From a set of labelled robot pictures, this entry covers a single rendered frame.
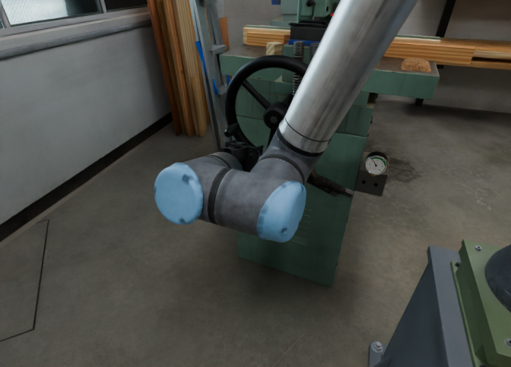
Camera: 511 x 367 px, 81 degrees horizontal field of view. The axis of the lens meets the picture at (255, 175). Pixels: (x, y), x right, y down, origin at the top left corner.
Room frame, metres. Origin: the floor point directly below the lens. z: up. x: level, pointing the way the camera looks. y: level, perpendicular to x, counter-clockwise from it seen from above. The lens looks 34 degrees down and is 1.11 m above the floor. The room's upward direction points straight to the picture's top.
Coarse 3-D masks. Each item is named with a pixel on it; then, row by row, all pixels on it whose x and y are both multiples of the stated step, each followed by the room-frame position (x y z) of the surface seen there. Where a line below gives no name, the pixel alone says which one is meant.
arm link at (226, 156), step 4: (220, 152) 0.50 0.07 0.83; (224, 152) 0.50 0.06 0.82; (220, 156) 0.47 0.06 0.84; (224, 156) 0.47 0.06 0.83; (228, 156) 0.48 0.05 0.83; (232, 156) 0.49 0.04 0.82; (228, 160) 0.46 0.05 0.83; (232, 160) 0.47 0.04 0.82; (236, 160) 0.48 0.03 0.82; (232, 164) 0.46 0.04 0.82; (236, 164) 0.47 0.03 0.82; (240, 164) 0.48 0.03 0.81; (232, 168) 0.45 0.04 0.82; (236, 168) 0.46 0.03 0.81; (240, 168) 0.47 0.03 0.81
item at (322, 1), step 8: (304, 0) 0.98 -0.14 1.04; (320, 0) 0.97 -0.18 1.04; (328, 0) 0.99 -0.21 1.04; (304, 8) 0.98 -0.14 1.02; (312, 8) 0.98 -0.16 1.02; (320, 8) 0.97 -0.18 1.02; (328, 8) 1.01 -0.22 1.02; (304, 16) 0.99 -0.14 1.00; (312, 16) 0.98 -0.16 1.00; (320, 16) 0.97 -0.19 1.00
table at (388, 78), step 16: (240, 48) 1.05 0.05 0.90; (256, 48) 1.05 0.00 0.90; (224, 64) 0.96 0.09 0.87; (240, 64) 0.94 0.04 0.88; (384, 64) 0.85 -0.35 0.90; (400, 64) 0.85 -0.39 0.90; (432, 64) 0.85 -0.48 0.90; (272, 80) 0.90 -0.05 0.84; (368, 80) 0.80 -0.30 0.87; (384, 80) 0.78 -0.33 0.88; (400, 80) 0.77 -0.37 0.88; (416, 80) 0.75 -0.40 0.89; (432, 80) 0.74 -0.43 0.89; (416, 96) 0.75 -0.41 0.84; (432, 96) 0.74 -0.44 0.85
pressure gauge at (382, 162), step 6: (372, 156) 0.72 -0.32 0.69; (378, 156) 0.71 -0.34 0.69; (384, 156) 0.72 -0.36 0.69; (366, 162) 0.72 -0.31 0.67; (372, 162) 0.72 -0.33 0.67; (378, 162) 0.71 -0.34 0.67; (384, 162) 0.70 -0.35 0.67; (366, 168) 0.72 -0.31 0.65; (372, 168) 0.71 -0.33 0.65; (378, 168) 0.71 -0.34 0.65; (384, 168) 0.70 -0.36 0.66; (372, 174) 0.71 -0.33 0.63; (378, 174) 0.70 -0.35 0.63
